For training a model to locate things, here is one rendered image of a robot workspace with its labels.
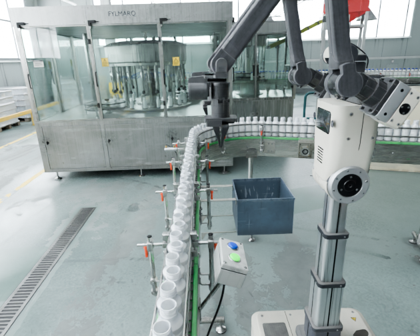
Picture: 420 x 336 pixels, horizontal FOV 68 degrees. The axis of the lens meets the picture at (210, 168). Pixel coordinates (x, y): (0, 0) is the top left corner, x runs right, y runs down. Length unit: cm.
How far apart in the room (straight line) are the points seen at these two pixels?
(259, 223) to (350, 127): 79
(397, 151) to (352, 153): 166
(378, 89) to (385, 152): 185
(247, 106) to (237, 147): 367
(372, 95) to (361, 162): 33
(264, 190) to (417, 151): 140
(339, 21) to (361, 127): 40
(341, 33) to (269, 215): 103
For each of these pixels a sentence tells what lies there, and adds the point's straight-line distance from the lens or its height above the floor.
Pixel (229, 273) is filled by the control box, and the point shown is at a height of 109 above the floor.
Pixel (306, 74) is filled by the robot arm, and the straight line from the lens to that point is 146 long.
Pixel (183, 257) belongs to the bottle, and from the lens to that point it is 94.
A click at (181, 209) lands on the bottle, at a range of 113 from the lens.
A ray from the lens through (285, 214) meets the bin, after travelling 177.
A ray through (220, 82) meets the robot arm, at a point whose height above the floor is 160.
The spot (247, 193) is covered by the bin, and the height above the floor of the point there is 85.
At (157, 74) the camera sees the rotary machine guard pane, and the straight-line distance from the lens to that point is 450.
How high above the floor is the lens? 167
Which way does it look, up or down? 19 degrees down
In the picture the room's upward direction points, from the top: 2 degrees counter-clockwise
